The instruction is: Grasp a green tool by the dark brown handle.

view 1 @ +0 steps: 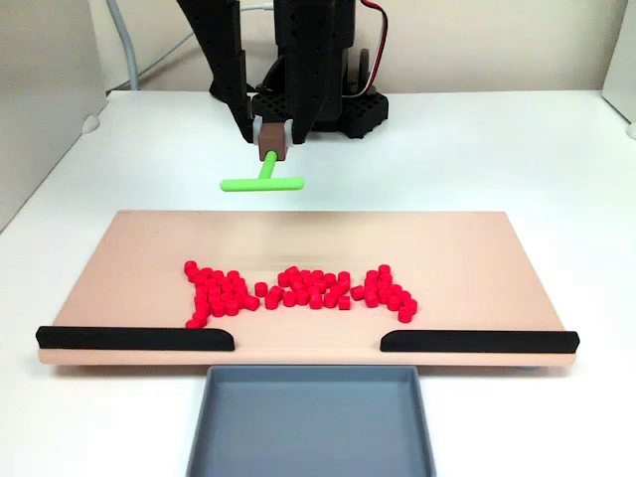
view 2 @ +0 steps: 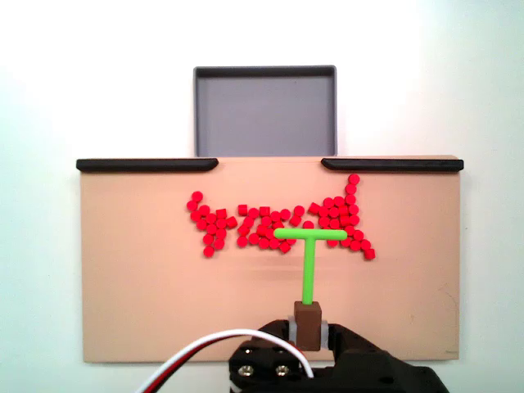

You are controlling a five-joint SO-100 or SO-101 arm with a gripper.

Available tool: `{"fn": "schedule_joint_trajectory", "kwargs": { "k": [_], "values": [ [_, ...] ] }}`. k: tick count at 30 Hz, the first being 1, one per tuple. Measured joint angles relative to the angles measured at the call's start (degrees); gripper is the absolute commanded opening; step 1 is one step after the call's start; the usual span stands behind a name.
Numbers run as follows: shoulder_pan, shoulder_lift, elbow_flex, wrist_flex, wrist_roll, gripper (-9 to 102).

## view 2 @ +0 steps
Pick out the grey square tray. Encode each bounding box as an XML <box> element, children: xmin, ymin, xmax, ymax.
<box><xmin>192</xmin><ymin>64</ymin><xmax>339</xmax><ymax>158</ymax></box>

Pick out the beige flat board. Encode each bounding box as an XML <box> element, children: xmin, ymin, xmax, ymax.
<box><xmin>79</xmin><ymin>154</ymin><xmax>465</xmax><ymax>364</ymax></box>

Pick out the green T tool brown handle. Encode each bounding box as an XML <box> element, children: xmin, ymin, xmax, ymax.
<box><xmin>273</xmin><ymin>228</ymin><xmax>348</xmax><ymax>352</ymax></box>

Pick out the red white black servo cable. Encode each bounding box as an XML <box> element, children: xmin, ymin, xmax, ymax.
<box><xmin>133</xmin><ymin>328</ymin><xmax>316</xmax><ymax>393</ymax></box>

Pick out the black edge rail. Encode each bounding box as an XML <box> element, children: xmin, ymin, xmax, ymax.
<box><xmin>321</xmin><ymin>157</ymin><xmax>465</xmax><ymax>173</ymax></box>
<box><xmin>75</xmin><ymin>158</ymin><xmax>219</xmax><ymax>173</ymax></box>

